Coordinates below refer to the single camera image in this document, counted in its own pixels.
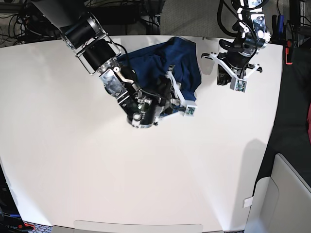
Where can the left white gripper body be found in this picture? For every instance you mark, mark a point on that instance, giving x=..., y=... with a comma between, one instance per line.
x=234, y=63

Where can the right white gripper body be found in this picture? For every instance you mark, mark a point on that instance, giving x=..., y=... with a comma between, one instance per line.
x=177, y=103

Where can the blue long-sleeve T-shirt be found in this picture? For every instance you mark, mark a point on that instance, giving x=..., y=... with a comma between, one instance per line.
x=144, y=66

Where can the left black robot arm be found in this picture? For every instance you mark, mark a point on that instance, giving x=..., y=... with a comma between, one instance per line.
x=250, y=35

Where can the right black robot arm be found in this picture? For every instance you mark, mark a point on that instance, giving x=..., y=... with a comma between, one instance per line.
x=84, y=34

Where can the orange clamp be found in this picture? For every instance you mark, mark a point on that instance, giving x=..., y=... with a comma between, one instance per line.
x=288, y=52

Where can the red cloth pile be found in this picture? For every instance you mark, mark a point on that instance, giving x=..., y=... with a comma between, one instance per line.
x=309, y=123

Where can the beige plastic bin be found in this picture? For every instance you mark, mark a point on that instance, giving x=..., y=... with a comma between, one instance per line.
x=281, y=202

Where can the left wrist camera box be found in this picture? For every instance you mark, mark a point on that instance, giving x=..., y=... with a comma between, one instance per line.
x=238, y=84

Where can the blue handled tool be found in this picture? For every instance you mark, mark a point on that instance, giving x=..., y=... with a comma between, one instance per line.
x=280, y=21

